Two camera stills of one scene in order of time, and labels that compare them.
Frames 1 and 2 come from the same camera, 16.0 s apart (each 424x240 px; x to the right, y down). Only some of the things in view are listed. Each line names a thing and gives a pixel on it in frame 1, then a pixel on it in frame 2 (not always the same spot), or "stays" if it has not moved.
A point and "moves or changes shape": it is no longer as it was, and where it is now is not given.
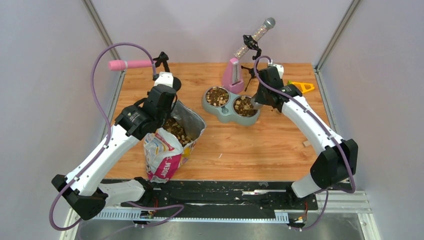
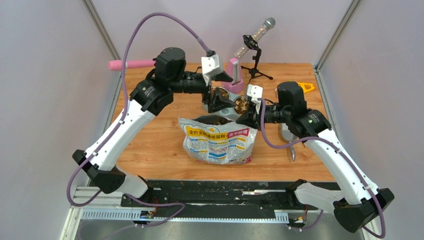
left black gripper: x=169 y=112 to x=218 y=102
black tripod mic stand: x=253 y=45 stays
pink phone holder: x=232 y=78 stays
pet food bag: x=167 y=147 to x=215 y=139
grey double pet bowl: x=219 y=104 stays
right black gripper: x=258 y=99 to x=249 y=118
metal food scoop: x=256 y=106 moves or changes shape
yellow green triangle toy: x=303 y=87 stays
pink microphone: x=120 y=65 stays
